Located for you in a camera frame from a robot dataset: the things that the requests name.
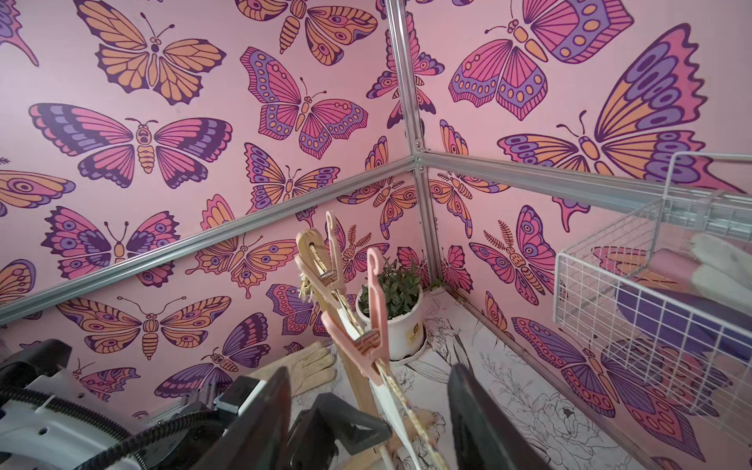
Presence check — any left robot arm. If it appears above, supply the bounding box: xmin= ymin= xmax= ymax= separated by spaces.
xmin=1 ymin=339 xmax=392 ymax=469

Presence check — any white wire basket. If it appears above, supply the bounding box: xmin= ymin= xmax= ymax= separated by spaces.
xmin=554 ymin=185 xmax=751 ymax=445

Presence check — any pink clothespin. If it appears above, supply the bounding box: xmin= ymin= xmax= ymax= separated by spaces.
xmin=295 ymin=211 xmax=347 ymax=295
xmin=321 ymin=249 xmax=390 ymax=386

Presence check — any wooden string rack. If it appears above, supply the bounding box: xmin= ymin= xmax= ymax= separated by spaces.
xmin=293 ymin=227 xmax=436 ymax=470

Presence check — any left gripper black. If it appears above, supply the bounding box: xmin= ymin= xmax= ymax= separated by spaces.
xmin=213 ymin=375 xmax=394 ymax=470

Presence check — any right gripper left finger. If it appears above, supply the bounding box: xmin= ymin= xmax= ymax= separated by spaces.
xmin=194 ymin=367 xmax=292 ymax=470

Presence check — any white postcard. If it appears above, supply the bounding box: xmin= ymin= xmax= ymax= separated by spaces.
xmin=369 ymin=382 xmax=422 ymax=469

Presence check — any twine string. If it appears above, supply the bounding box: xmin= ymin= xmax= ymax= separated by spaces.
xmin=304 ymin=246 xmax=454 ymax=470

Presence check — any beige work glove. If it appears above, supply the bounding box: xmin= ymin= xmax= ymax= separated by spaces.
xmin=249 ymin=342 xmax=337 ymax=397

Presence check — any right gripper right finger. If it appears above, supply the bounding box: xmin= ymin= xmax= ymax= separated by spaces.
xmin=448 ymin=364 xmax=550 ymax=470

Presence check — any potted green plant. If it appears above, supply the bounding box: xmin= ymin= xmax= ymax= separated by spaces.
xmin=375 ymin=255 xmax=426 ymax=362

